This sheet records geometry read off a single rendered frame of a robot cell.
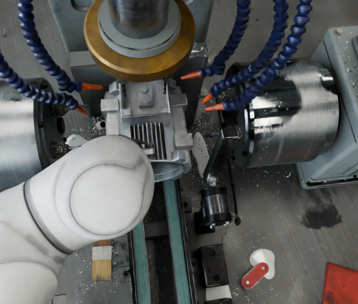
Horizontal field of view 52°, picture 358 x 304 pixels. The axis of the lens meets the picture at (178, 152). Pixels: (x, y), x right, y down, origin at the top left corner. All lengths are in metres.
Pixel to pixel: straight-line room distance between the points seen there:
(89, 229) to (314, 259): 0.83
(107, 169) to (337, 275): 0.87
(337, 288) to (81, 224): 0.86
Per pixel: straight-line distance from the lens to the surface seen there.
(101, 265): 1.03
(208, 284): 0.97
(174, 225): 0.92
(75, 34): 0.94
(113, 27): 0.60
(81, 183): 0.36
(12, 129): 0.78
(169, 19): 0.61
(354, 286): 1.14
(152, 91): 0.82
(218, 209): 0.81
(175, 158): 0.78
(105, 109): 0.85
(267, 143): 0.80
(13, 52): 1.33
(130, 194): 0.36
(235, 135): 0.64
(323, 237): 1.13
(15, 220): 0.43
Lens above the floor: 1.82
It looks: 69 degrees down
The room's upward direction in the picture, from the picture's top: 10 degrees clockwise
